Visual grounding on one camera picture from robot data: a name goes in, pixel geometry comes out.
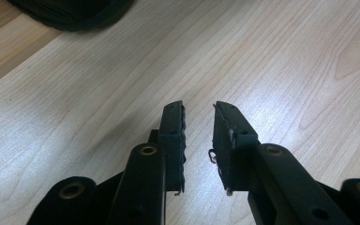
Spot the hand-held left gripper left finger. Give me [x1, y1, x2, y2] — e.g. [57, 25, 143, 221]
[149, 100, 188, 196]

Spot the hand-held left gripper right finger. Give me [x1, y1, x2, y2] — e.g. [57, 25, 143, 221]
[211, 100, 261, 197]

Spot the black shoe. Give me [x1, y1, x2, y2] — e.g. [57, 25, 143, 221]
[7, 0, 136, 33]

